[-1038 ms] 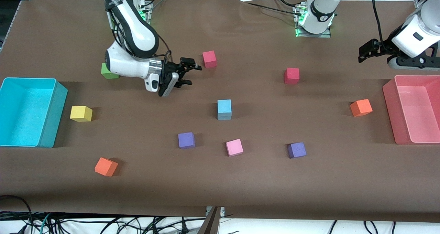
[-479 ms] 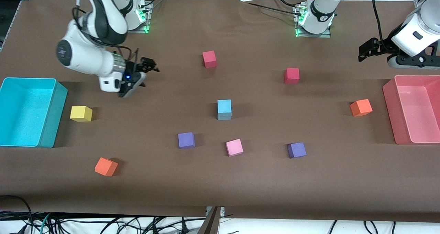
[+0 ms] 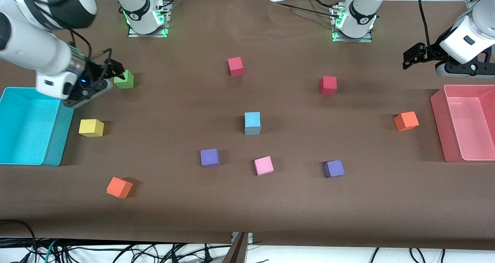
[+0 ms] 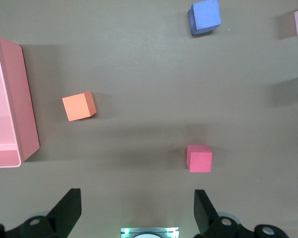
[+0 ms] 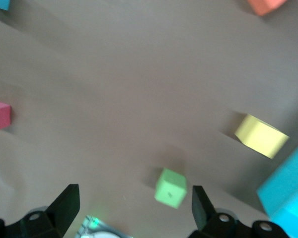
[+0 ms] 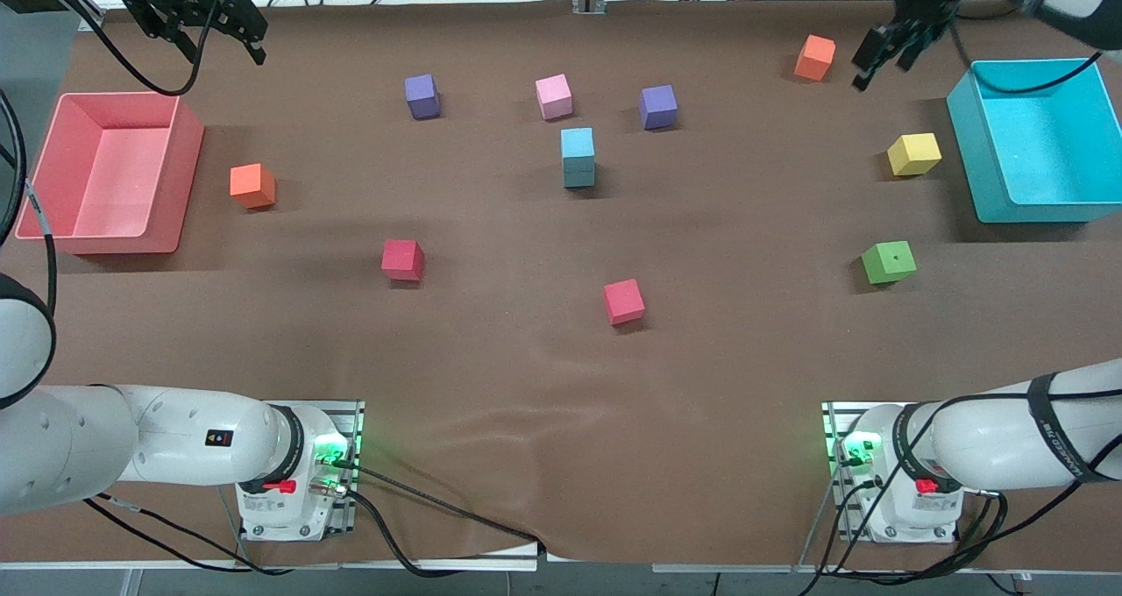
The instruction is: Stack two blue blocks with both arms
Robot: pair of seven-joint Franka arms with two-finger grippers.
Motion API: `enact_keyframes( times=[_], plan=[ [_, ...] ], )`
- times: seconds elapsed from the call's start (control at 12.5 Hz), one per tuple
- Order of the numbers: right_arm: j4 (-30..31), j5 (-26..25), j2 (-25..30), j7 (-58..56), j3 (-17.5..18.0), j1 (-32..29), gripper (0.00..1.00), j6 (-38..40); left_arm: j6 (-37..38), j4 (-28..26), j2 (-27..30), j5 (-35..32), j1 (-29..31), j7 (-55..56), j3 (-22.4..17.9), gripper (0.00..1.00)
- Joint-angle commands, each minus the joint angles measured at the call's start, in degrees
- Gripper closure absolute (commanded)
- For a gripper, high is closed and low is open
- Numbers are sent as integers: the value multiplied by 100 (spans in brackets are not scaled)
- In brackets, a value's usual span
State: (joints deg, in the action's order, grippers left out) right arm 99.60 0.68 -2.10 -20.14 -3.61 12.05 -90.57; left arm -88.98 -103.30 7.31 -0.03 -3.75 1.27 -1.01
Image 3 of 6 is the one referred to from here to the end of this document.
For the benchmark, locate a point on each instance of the purple foam block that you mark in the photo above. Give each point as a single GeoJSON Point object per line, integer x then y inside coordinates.
{"type": "Point", "coordinates": [333, 169]}
{"type": "Point", "coordinates": [209, 157]}

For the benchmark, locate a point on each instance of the light blue foam block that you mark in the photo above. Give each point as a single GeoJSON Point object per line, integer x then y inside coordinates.
{"type": "Point", "coordinates": [252, 131]}
{"type": "Point", "coordinates": [252, 119]}

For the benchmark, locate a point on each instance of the green foam block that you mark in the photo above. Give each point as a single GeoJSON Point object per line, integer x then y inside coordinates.
{"type": "Point", "coordinates": [127, 82]}

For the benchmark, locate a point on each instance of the cyan plastic bin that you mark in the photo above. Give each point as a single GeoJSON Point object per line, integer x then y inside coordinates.
{"type": "Point", "coordinates": [27, 131]}

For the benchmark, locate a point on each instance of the red foam block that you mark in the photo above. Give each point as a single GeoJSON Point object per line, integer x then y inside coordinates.
{"type": "Point", "coordinates": [236, 66]}
{"type": "Point", "coordinates": [328, 85]}

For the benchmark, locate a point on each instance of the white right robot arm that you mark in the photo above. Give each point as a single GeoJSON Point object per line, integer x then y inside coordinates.
{"type": "Point", "coordinates": [31, 50]}

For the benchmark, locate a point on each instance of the pink plastic bin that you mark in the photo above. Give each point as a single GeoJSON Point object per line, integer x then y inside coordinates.
{"type": "Point", "coordinates": [468, 123]}

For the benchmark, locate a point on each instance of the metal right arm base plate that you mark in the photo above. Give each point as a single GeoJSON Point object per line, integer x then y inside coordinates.
{"type": "Point", "coordinates": [162, 34]}

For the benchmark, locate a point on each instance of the grey metal bar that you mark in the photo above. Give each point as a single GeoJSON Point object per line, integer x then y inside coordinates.
{"type": "Point", "coordinates": [236, 251]}

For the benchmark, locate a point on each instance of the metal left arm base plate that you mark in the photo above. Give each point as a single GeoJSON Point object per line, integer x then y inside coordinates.
{"type": "Point", "coordinates": [367, 40]}

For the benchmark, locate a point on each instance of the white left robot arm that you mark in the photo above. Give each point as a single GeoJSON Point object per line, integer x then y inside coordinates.
{"type": "Point", "coordinates": [460, 42]}

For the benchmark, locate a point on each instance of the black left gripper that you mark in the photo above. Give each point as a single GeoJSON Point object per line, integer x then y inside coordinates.
{"type": "Point", "coordinates": [432, 52]}

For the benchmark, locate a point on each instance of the orange foam block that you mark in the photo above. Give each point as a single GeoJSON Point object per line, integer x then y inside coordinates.
{"type": "Point", "coordinates": [406, 121]}
{"type": "Point", "coordinates": [119, 188]}

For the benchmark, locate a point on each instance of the small metal bracket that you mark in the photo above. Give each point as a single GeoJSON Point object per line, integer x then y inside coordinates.
{"type": "Point", "coordinates": [249, 238]}

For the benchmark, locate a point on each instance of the brown table cloth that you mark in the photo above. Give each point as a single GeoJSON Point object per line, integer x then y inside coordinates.
{"type": "Point", "coordinates": [247, 209]}

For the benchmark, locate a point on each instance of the yellow foam block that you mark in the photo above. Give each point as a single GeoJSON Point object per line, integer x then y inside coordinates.
{"type": "Point", "coordinates": [91, 127]}

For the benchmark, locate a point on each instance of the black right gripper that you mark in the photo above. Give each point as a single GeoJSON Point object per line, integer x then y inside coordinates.
{"type": "Point", "coordinates": [93, 74]}

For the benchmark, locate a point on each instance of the pink foam block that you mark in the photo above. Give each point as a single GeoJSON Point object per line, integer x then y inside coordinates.
{"type": "Point", "coordinates": [263, 166]}

